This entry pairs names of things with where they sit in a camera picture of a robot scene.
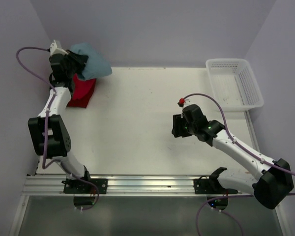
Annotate blue-grey t shirt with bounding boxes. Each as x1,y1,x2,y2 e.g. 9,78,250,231
70,43,112,81

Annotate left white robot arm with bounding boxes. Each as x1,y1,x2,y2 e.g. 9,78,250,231
28,49,92,193

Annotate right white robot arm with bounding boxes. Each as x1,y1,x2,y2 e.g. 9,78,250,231
172,104,294,209

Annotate red folded t shirt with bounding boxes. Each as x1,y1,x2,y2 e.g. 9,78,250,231
67,74,96,108

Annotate white plastic basket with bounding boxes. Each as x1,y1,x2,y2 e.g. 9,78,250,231
206,59,264,112

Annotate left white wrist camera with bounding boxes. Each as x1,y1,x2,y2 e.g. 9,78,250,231
49,40,68,56

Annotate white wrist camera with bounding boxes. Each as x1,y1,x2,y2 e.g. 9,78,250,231
49,40,68,56
177,98,191,108

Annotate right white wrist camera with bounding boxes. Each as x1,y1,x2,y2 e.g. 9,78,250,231
177,98,191,108

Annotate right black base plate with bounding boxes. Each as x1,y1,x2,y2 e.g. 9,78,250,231
193,176,238,195

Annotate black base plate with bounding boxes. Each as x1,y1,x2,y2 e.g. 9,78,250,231
193,176,238,195
62,178,108,194

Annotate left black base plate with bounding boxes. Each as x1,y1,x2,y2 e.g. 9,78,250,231
62,178,108,194

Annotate aluminium mounting rail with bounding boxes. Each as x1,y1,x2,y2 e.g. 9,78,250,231
21,170,258,197

